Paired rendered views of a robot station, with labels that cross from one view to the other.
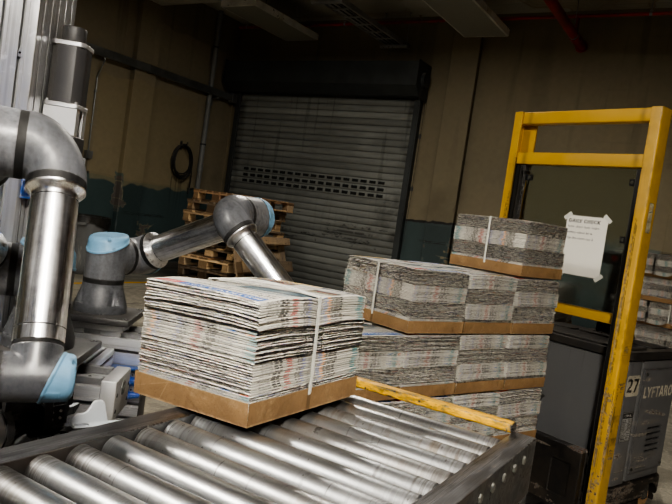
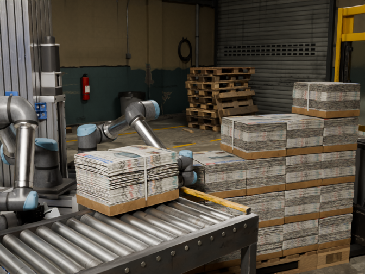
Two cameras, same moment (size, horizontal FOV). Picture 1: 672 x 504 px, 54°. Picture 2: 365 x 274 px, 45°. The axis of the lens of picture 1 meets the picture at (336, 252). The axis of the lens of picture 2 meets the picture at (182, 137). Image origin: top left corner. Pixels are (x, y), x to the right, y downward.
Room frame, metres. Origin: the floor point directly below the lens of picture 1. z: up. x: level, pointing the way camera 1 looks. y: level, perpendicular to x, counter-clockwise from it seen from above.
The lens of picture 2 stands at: (-0.45, -0.69, 1.44)
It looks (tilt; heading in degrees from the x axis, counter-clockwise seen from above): 10 degrees down; 17
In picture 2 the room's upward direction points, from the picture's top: straight up
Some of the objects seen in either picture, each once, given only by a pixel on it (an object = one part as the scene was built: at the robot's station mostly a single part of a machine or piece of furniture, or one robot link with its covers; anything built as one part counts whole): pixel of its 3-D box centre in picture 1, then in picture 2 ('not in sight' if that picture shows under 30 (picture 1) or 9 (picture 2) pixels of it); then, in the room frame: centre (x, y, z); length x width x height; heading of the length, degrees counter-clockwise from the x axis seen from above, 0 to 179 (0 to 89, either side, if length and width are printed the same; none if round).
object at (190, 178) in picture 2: not in sight; (186, 178); (1.80, -0.01, 0.81); 0.11 x 0.08 x 0.09; 149
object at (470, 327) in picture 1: (451, 317); (288, 145); (2.64, -0.50, 0.86); 0.38 x 0.29 x 0.04; 39
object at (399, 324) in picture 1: (399, 316); (251, 149); (2.46, -0.27, 0.86); 0.38 x 0.29 x 0.04; 39
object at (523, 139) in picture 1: (500, 284); (339, 118); (3.36, -0.86, 0.97); 0.09 x 0.09 x 1.75; 39
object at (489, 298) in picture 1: (454, 296); (288, 133); (2.64, -0.50, 0.95); 0.38 x 0.29 x 0.23; 39
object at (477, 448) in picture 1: (384, 426); (188, 212); (1.36, -0.15, 0.77); 0.47 x 0.05 x 0.05; 59
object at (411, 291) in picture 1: (403, 293); (252, 136); (2.46, -0.27, 0.95); 0.38 x 0.29 x 0.23; 39
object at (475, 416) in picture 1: (420, 400); (213, 198); (1.48, -0.24, 0.81); 0.43 x 0.03 x 0.02; 59
